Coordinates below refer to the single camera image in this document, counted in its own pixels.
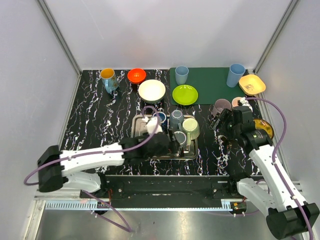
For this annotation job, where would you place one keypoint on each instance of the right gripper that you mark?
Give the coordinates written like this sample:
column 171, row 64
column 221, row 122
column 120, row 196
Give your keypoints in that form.
column 225, row 115

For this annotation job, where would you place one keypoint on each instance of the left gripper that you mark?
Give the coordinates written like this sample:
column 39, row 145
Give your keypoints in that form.
column 171, row 144

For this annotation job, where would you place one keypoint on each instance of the mauve mug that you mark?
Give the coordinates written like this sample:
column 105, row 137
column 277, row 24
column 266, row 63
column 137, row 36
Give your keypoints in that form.
column 219, row 106

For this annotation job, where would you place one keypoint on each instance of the dark grey mug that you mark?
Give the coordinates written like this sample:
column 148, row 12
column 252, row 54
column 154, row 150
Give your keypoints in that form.
column 181, row 138

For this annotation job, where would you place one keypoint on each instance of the pink mug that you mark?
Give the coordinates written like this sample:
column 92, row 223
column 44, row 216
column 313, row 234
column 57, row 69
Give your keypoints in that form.
column 236, row 102

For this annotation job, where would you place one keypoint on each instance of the navy blue mug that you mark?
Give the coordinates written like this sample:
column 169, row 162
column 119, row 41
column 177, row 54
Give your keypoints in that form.
column 163, row 125

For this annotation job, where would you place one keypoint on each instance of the blue-grey mug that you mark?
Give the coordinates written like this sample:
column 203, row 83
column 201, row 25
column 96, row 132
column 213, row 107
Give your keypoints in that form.
column 176, row 119

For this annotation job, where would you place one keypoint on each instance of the light green mug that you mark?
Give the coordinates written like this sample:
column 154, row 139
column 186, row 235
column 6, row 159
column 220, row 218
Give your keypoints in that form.
column 191, row 128

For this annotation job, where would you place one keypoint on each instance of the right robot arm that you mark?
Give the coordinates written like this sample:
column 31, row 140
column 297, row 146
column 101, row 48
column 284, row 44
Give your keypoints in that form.
column 286, row 210

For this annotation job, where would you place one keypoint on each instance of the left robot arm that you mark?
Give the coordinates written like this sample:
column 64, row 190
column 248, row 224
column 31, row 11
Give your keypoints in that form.
column 58, row 169

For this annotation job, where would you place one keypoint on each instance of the blue butterfly mug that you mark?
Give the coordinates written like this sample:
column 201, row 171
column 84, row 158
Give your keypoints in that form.
column 109, row 79

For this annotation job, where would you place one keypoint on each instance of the metal tray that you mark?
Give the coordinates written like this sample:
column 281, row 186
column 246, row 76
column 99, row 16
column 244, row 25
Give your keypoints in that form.
column 190, row 152

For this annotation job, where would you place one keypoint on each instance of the dark green mat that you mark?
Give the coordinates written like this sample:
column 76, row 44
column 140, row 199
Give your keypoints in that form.
column 210, row 83

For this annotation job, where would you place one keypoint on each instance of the black yellow patterned plate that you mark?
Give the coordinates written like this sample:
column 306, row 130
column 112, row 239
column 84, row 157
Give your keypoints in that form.
column 261, row 124

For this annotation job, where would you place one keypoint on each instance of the lime green plate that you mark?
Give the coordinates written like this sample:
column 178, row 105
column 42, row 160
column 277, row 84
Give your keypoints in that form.
column 184, row 95

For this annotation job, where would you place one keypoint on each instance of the yellow square dish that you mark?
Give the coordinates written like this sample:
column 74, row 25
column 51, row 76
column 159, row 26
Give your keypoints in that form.
column 252, row 85

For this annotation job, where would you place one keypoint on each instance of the light blue cup right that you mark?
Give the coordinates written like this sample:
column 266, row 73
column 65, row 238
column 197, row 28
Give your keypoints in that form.
column 236, row 71

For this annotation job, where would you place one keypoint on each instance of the light blue cup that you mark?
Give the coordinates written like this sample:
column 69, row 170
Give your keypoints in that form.
column 181, row 74
column 236, row 71

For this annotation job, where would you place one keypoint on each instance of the white grey bowl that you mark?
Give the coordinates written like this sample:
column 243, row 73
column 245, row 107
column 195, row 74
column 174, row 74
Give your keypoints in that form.
column 151, row 91

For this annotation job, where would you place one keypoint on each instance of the light blue cup left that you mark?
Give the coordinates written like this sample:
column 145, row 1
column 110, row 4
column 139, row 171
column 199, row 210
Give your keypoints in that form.
column 181, row 74

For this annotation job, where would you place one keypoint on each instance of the orange bowl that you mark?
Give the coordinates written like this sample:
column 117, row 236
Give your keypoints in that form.
column 136, row 75

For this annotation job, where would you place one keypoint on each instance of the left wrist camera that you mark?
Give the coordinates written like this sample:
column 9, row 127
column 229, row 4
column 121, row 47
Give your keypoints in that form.
column 151, row 126

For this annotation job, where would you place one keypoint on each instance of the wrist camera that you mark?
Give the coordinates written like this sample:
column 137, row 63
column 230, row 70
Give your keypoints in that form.
column 243, row 102
column 151, row 126

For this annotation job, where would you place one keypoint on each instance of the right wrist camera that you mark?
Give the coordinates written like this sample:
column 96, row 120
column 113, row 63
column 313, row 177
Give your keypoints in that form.
column 243, row 102

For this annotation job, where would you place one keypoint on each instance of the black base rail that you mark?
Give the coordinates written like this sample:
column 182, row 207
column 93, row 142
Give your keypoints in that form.
column 121, row 186

